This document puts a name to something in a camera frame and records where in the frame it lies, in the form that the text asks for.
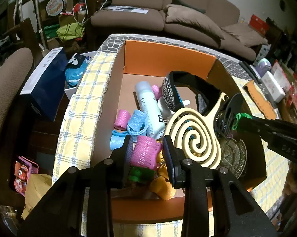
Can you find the papers on sofa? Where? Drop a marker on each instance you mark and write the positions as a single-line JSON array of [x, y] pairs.
[[127, 9]]

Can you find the green bag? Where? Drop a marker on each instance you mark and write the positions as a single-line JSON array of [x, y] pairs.
[[70, 31]]

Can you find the cream spiral paddle brush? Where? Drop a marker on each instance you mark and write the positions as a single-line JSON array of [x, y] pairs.
[[194, 133]]

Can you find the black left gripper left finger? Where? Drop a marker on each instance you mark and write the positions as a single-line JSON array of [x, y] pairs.
[[59, 212]]

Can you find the pink hair roller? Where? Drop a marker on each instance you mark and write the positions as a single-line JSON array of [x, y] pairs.
[[145, 152]]

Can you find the person right hand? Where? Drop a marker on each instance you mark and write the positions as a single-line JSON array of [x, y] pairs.
[[290, 186]]

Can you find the pink roller in box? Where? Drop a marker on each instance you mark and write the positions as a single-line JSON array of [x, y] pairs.
[[123, 116]]

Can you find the light blue roller in box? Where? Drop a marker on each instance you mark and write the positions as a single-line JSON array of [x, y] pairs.
[[137, 124]]

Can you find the white tissue box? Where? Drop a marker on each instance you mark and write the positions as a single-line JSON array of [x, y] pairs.
[[275, 90]]

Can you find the round tin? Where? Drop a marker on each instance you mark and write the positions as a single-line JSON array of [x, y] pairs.
[[55, 7]]

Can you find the brown sofa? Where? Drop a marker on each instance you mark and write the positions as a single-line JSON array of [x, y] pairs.
[[222, 12]]

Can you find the brown chair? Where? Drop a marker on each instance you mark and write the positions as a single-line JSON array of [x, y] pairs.
[[12, 74]]

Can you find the yellow plaid tablecloth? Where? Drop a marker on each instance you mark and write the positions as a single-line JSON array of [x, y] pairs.
[[81, 120]]

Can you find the grey pebble pattern cloth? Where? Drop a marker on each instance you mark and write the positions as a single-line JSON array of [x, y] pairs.
[[114, 42]]

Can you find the orange hair roller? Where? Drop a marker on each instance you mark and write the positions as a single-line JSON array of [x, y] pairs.
[[162, 188]]

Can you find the orange cloth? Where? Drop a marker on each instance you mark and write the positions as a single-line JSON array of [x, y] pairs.
[[261, 103]]

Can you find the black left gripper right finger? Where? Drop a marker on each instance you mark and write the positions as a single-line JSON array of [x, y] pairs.
[[235, 211]]

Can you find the orange cardboard box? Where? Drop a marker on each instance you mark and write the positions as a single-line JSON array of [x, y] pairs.
[[139, 65]]

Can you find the purple container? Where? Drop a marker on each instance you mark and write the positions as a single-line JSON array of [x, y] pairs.
[[263, 66]]

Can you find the brown cushion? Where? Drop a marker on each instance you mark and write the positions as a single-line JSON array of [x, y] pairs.
[[245, 34], [188, 17]]

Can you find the navy blue box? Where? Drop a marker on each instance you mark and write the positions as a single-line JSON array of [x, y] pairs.
[[44, 89]]

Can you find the black remote control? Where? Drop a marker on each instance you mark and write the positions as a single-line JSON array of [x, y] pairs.
[[250, 72]]

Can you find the small green hair roller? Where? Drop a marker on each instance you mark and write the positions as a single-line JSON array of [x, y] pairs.
[[237, 119]]

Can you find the black small pillow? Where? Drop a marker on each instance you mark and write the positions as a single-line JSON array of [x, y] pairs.
[[180, 2]]

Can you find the white spray bottle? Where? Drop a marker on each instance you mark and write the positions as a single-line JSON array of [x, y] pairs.
[[148, 104]]

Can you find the red box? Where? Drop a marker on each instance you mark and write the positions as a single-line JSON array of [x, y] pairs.
[[259, 25]]

